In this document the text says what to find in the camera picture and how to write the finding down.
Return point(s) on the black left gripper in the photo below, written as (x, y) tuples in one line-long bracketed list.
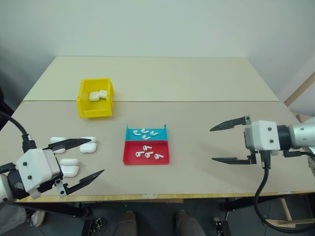
[(50, 185)]

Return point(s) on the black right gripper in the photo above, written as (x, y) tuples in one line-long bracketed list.
[(245, 137)]

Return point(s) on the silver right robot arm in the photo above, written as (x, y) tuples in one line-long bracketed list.
[(300, 135)]

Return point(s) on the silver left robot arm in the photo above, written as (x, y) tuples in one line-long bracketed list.
[(14, 184)]

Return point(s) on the yellow plastic bin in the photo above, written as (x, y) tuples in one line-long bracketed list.
[(96, 113)]

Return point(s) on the brown cardboard box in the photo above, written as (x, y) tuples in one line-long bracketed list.
[(305, 118)]

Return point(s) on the red and blue tray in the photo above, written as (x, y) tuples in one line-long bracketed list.
[(130, 157)]

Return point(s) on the black metal clamp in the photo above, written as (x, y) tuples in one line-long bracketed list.
[(221, 226), (96, 223)]

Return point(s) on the white rounded object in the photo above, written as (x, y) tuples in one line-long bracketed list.
[(39, 218)]

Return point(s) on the dark brown rounded shape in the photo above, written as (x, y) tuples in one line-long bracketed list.
[(185, 223), (126, 223)]

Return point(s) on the light wooden beam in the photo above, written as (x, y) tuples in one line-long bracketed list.
[(300, 89)]

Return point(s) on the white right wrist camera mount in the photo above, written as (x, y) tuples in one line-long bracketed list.
[(261, 135)]

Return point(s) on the light wooden frame piece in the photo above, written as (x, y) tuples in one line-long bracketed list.
[(286, 211)]

